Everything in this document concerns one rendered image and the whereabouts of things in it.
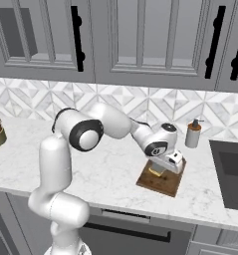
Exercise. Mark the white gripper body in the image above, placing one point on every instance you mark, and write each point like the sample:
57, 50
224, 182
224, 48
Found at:
170, 167

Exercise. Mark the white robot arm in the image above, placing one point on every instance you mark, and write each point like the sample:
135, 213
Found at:
55, 159

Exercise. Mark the yellow sponge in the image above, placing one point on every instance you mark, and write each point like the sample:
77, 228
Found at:
155, 171

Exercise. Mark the brown wooden cutting board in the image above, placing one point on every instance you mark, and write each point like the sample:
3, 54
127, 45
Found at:
157, 186

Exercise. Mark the grey soap dispenser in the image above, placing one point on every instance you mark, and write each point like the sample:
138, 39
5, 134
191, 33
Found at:
192, 136

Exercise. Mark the dark grey sink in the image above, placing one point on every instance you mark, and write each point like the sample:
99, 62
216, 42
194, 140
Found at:
233, 172

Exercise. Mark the grey dishwasher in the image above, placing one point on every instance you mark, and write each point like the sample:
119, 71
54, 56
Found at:
133, 244

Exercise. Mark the grey base cupboard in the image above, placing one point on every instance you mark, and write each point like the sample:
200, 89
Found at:
21, 229
220, 242

